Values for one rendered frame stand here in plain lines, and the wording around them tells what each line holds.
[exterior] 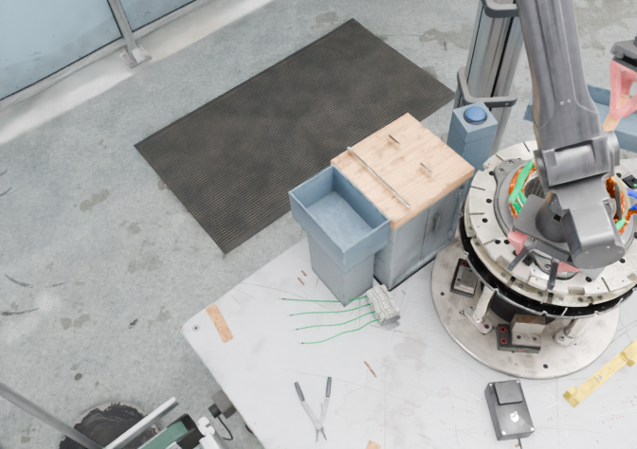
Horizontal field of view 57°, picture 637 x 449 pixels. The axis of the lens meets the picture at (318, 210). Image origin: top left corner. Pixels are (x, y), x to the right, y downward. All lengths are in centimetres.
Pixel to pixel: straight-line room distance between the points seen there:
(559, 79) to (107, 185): 223
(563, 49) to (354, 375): 80
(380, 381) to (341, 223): 33
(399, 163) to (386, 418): 49
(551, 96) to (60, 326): 201
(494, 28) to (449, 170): 36
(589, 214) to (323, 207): 59
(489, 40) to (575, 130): 71
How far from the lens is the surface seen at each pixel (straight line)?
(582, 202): 74
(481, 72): 142
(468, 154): 131
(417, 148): 116
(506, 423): 119
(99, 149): 281
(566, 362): 128
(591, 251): 73
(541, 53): 63
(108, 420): 215
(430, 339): 126
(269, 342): 126
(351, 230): 113
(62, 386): 227
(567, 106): 67
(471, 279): 127
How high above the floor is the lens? 194
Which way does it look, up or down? 55 degrees down
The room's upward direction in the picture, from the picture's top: 6 degrees counter-clockwise
